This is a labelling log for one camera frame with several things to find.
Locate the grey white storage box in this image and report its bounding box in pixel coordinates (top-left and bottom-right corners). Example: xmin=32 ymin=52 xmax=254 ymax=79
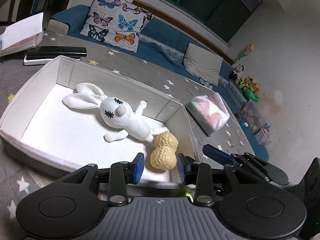
xmin=1 ymin=56 xmax=199 ymax=183

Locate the pastel soft tissue pack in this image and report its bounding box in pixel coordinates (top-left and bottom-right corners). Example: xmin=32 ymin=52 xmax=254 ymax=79
xmin=185 ymin=92 xmax=230 ymax=136

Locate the butterfly print pillow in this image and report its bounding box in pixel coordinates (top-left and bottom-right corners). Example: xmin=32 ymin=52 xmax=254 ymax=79
xmin=80 ymin=0 xmax=153 ymax=53

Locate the wall flower decoration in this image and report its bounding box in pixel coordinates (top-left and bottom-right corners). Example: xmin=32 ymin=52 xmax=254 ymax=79
xmin=236 ymin=43 xmax=254 ymax=61

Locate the clear toy storage bin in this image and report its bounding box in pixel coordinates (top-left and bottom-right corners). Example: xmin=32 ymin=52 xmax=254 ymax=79
xmin=235 ymin=99 xmax=272 ymax=146

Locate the panda plush toy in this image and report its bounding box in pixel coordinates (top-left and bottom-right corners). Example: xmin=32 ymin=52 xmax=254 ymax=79
xmin=228 ymin=64 xmax=244 ymax=81

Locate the white plush rabbit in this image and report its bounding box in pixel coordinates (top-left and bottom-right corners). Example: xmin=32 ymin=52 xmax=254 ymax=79
xmin=62 ymin=82 xmax=168 ymax=143

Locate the clear white tissue holder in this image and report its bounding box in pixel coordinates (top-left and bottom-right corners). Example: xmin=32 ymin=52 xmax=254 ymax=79
xmin=1 ymin=12 xmax=44 ymax=57

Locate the grey cushion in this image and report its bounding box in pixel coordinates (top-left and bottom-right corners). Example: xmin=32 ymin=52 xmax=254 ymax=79
xmin=183 ymin=43 xmax=223 ymax=86

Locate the tan peanut toy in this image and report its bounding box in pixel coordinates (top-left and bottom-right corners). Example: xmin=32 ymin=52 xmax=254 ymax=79
xmin=150 ymin=132 xmax=178 ymax=171

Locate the dark window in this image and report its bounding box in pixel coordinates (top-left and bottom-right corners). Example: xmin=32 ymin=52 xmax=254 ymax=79
xmin=165 ymin=0 xmax=260 ymax=42

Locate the green round alien toy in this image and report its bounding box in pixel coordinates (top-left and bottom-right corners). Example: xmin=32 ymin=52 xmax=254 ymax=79
xmin=174 ymin=185 xmax=195 ymax=203

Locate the plush toy pile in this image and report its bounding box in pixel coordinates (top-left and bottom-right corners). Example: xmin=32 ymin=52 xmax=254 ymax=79
xmin=235 ymin=76 xmax=260 ymax=102

